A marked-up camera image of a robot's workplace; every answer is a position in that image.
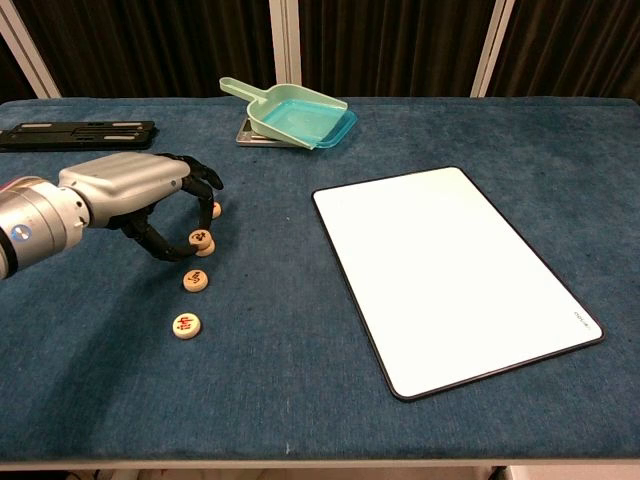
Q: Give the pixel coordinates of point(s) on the black pleated curtain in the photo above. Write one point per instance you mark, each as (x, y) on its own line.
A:
(15, 80)
(575, 45)
(150, 45)
(390, 45)

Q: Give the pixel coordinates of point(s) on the teal plastic tray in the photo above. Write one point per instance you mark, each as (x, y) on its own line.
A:
(345, 131)

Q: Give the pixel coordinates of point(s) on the mint green plastic scoop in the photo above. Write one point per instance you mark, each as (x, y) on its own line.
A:
(235, 87)

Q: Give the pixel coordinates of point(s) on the black folded laptop stand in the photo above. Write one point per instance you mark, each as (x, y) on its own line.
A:
(75, 135)

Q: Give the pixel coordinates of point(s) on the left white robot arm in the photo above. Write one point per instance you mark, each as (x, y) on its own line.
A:
(35, 220)

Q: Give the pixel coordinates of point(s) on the wooden round token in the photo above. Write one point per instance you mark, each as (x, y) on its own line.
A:
(217, 210)
(195, 280)
(187, 325)
(199, 236)
(208, 251)

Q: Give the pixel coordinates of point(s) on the blue felt table cloth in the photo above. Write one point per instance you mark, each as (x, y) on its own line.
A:
(300, 350)

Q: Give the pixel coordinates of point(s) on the grey aluminium frame post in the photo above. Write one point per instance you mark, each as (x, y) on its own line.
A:
(492, 50)
(285, 40)
(30, 55)

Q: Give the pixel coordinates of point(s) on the small silver digital scale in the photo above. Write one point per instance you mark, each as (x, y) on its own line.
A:
(247, 140)

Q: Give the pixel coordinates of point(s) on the white rectangular board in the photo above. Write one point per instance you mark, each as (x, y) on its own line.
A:
(440, 280)

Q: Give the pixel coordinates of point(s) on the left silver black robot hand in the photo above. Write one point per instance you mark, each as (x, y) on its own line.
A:
(130, 182)

